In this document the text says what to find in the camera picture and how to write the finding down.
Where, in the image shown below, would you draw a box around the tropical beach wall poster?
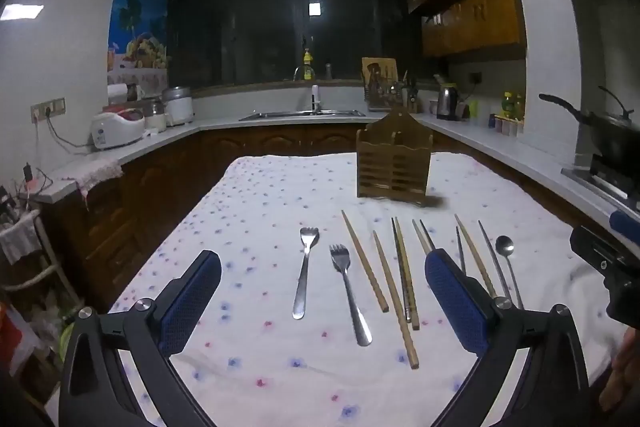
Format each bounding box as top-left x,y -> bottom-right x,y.
107,0 -> 171,86

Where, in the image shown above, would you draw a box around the dark kitchen window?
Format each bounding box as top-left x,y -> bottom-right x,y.
167,0 -> 427,88

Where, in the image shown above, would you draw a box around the wooden cutting board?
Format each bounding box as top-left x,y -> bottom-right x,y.
360,56 -> 399,86

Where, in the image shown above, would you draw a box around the steel sink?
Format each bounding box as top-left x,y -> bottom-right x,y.
238,108 -> 368,122

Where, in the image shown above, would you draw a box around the black wok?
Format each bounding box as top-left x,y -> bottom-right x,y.
538,85 -> 640,174

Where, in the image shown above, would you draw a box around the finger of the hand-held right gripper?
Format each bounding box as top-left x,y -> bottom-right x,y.
608,210 -> 640,236

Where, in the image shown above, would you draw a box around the floral white tablecloth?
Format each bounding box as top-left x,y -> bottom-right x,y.
107,152 -> 619,427

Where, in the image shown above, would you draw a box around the white pot silver lid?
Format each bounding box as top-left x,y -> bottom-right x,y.
162,86 -> 195,127

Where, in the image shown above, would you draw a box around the black power cable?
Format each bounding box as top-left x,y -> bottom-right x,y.
47,109 -> 96,151

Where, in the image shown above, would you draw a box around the chopsticks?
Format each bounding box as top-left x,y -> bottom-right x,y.
477,220 -> 512,301

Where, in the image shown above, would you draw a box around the brown lower cabinets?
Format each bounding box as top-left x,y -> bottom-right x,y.
40,122 -> 617,314

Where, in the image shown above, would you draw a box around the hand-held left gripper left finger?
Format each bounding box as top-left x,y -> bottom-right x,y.
58,250 -> 222,427

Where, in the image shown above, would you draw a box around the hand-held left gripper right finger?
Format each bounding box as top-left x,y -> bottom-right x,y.
424,249 -> 592,427

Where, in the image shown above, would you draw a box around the white and red rice cooker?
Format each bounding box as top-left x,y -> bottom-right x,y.
90,104 -> 146,152

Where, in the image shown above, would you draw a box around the white kitchen countertop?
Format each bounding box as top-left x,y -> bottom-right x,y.
30,109 -> 640,219

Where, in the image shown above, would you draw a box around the chrome faucet white filter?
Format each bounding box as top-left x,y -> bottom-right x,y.
293,65 -> 322,113

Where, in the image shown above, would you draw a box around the lace cloth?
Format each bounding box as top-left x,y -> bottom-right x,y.
62,156 -> 124,210

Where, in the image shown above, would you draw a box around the small glass jar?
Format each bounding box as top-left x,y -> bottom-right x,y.
144,99 -> 167,132

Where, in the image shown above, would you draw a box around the spice jar rack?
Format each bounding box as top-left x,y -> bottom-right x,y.
487,114 -> 524,138

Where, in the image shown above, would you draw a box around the paper towel roll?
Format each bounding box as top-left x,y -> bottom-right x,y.
107,81 -> 130,108

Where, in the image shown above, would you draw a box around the person's right hand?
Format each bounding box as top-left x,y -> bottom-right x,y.
597,327 -> 640,413

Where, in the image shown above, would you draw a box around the cluttered storage shelf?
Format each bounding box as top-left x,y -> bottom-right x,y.
0,162 -> 87,390

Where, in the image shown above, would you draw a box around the rectangular light panel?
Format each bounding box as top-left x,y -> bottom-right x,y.
0,4 -> 45,21

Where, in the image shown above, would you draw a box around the dish rack with utensils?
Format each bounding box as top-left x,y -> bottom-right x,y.
364,78 -> 421,113

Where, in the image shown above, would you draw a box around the wooden utensil holder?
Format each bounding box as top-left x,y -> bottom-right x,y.
355,109 -> 432,204

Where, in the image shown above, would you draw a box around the silver wall outlet strip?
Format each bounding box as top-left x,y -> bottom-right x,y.
30,96 -> 67,124

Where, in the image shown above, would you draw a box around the gas stove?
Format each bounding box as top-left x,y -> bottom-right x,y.
560,154 -> 640,214

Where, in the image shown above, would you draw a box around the steel spoon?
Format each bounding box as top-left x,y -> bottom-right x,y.
495,235 -> 524,311

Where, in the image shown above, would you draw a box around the steel electric kettle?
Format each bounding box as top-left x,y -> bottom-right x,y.
435,84 -> 464,122

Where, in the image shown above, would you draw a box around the steel fork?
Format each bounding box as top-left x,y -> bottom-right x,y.
292,227 -> 321,321
328,244 -> 374,347

